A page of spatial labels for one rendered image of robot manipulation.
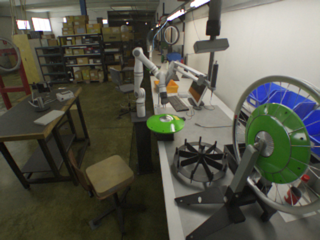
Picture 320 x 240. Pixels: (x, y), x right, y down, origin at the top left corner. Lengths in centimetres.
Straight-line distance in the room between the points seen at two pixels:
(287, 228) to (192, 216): 48
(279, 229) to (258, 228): 11
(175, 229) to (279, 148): 58
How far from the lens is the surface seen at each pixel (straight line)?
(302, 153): 64
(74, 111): 286
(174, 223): 90
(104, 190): 144
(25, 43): 789
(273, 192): 119
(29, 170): 253
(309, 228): 115
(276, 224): 106
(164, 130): 120
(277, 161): 68
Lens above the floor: 172
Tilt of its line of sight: 29 degrees down
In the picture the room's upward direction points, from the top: straight up
